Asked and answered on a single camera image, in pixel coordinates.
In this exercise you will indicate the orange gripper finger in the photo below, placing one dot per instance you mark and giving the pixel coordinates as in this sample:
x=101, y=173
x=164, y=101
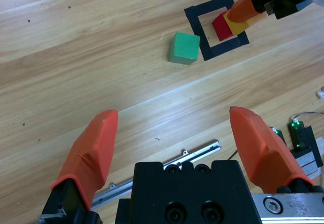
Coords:
x=260, y=148
x=256, y=21
x=243, y=9
x=93, y=153

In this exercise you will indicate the white plastic piece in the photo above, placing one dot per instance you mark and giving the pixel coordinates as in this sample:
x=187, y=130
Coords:
x=321, y=93

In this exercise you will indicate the aluminium extrusion rail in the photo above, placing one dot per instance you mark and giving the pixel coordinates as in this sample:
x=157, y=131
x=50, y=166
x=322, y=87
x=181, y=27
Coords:
x=202, y=150

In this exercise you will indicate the black device with green LEDs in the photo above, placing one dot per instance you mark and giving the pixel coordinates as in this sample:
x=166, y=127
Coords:
x=312, y=143

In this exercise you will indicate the black tape square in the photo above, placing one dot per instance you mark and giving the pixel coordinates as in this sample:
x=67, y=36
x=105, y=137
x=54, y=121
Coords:
x=195, y=24

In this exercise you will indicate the yellow wooden block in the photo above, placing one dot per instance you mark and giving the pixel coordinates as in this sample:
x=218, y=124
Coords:
x=238, y=29

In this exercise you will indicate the red wooden block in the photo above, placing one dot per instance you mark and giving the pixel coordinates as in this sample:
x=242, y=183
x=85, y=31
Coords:
x=220, y=29

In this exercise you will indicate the black module green light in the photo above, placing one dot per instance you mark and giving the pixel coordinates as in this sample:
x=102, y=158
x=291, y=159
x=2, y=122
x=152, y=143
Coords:
x=298, y=135
x=281, y=136

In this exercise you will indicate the green wooden block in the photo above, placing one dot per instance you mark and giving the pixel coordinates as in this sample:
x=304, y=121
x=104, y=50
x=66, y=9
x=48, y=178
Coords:
x=184, y=48

